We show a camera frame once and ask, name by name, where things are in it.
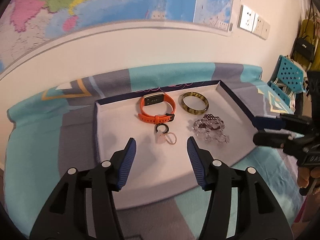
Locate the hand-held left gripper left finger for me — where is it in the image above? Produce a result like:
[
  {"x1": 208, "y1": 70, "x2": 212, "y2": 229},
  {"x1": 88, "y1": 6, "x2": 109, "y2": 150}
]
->
[{"x1": 29, "y1": 137, "x2": 137, "y2": 240}]

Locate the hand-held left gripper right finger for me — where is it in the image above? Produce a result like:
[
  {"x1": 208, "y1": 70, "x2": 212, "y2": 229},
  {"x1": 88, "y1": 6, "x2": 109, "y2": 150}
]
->
[{"x1": 187, "y1": 136, "x2": 293, "y2": 240}]

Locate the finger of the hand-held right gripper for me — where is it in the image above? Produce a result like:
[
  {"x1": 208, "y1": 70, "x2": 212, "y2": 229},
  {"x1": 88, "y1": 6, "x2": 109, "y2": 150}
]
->
[
  {"x1": 252, "y1": 129, "x2": 305, "y2": 155},
  {"x1": 254, "y1": 114, "x2": 310, "y2": 131}
]

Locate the clear crystal bead bracelet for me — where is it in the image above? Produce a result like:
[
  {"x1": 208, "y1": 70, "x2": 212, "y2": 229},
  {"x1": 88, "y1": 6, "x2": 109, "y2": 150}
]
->
[{"x1": 192, "y1": 120, "x2": 230, "y2": 144}]

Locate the pink stone ring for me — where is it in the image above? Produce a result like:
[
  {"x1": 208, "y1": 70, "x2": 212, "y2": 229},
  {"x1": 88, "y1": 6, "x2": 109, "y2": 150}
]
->
[{"x1": 157, "y1": 133, "x2": 177, "y2": 145}]

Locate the dark blue shallow box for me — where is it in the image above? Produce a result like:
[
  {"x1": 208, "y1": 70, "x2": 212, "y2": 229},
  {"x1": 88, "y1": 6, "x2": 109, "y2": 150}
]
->
[{"x1": 94, "y1": 79, "x2": 284, "y2": 209}]

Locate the dark green ring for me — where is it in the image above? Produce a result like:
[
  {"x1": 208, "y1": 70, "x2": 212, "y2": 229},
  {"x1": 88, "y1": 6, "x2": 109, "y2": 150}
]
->
[{"x1": 154, "y1": 124, "x2": 169, "y2": 135}]

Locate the purple bead bracelet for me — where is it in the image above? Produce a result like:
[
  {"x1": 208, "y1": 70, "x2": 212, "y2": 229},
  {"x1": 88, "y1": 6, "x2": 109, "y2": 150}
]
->
[{"x1": 194, "y1": 114, "x2": 224, "y2": 132}]

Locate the olive brown bangle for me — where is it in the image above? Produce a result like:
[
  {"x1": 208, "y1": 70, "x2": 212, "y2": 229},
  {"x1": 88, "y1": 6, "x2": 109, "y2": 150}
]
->
[{"x1": 180, "y1": 92, "x2": 209, "y2": 115}]

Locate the orange smart band watch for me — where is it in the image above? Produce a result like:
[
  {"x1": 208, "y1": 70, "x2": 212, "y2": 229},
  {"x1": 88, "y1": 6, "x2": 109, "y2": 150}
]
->
[{"x1": 138, "y1": 93, "x2": 176, "y2": 125}]

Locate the person's right hand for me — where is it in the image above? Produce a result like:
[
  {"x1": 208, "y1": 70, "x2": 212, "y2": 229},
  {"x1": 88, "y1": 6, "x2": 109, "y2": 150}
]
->
[{"x1": 297, "y1": 166, "x2": 320, "y2": 189}]

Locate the blue plastic chair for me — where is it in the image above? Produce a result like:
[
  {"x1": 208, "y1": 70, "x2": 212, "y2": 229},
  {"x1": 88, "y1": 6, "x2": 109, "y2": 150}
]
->
[{"x1": 267, "y1": 55, "x2": 307, "y2": 110}]

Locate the black handbag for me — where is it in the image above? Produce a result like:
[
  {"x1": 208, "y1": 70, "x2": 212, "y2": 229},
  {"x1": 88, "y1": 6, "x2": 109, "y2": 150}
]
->
[{"x1": 291, "y1": 37, "x2": 316, "y2": 62}]

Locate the teal grey printed blanket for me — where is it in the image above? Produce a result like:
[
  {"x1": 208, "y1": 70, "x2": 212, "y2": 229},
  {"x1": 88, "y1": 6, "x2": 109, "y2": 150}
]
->
[{"x1": 6, "y1": 62, "x2": 307, "y2": 240}]

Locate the yellow bag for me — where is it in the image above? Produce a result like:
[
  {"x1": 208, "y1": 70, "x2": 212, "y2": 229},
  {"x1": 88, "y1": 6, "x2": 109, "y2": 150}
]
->
[{"x1": 299, "y1": 17, "x2": 320, "y2": 45}]

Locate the white wall network socket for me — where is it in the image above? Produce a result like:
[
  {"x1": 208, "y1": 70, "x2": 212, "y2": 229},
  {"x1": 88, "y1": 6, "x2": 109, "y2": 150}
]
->
[{"x1": 261, "y1": 21, "x2": 271, "y2": 40}]

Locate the white wall power socket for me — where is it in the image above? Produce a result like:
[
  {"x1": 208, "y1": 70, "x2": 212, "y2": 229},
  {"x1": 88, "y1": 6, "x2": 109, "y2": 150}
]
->
[
  {"x1": 254, "y1": 15, "x2": 265, "y2": 37},
  {"x1": 239, "y1": 4, "x2": 258, "y2": 32}
]

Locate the colourful wall map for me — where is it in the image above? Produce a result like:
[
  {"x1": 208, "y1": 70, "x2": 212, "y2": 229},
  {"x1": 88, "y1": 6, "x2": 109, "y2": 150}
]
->
[{"x1": 0, "y1": 0, "x2": 235, "y2": 74}]

